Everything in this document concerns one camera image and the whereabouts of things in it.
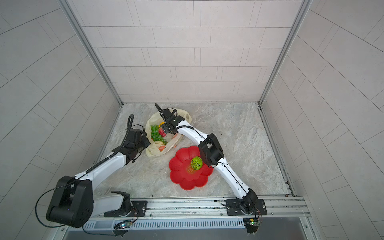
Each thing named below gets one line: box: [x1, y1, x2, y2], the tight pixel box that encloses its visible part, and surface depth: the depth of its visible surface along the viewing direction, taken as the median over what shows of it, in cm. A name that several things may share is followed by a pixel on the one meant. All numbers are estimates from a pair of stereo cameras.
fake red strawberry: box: [158, 127, 167, 137], surface depth 98 cm
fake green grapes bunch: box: [150, 124, 168, 145], surface depth 97 cm
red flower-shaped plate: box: [169, 146, 214, 191], surface depth 84 cm
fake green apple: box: [190, 156, 203, 171], surface depth 82 cm
